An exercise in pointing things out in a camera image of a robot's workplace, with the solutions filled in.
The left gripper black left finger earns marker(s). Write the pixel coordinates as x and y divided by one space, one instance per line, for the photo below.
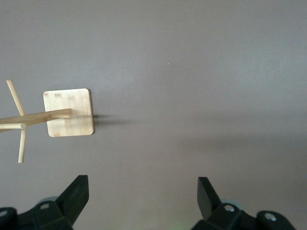
72 198

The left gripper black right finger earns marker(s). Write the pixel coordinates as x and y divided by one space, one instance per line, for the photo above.
206 198

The wooden mug tree stand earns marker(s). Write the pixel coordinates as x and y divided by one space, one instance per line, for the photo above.
69 100

